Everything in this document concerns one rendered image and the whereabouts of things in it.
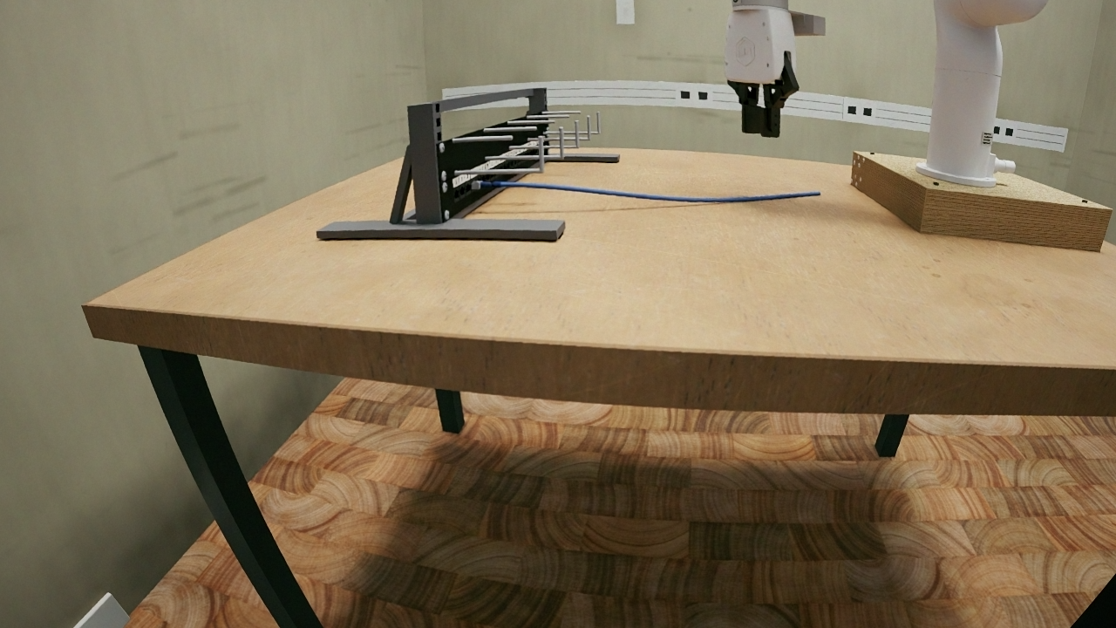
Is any blue cable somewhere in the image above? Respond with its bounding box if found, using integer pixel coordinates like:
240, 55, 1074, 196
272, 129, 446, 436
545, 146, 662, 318
492, 181, 820, 202

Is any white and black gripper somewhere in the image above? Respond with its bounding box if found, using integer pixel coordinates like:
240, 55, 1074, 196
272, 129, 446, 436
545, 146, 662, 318
725, 4, 800, 138

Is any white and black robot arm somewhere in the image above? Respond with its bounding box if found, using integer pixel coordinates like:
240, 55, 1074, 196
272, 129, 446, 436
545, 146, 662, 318
732, 0, 1049, 189

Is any black metal patch panel rack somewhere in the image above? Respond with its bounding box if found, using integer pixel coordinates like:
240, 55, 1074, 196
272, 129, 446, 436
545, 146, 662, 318
316, 87, 620, 240

